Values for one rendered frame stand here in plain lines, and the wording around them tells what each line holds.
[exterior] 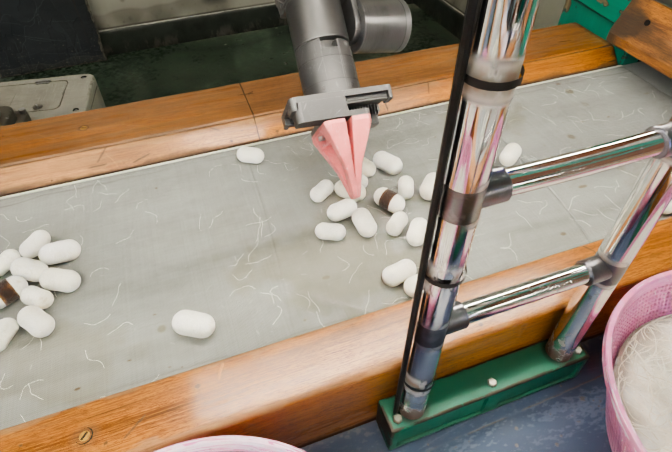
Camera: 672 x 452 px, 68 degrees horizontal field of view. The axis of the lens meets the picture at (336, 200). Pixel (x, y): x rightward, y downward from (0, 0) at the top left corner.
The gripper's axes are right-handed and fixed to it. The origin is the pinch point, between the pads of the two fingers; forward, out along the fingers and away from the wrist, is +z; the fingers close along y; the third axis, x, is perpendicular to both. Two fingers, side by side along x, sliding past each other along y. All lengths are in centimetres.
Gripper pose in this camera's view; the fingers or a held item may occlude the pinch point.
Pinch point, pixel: (354, 190)
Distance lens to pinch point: 49.4
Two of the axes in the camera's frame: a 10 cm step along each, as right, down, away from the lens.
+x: -2.2, 1.4, 9.7
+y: 9.5, -1.9, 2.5
